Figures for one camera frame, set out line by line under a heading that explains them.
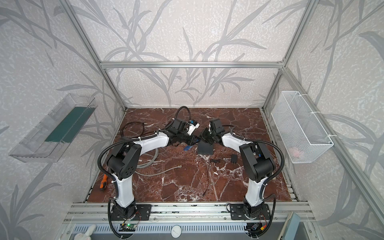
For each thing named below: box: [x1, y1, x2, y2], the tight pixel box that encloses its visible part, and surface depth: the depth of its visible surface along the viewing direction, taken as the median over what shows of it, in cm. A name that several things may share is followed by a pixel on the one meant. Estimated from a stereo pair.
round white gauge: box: [170, 224, 182, 239], surface depth 70 cm
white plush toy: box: [74, 224, 96, 240], surface depth 67 cm
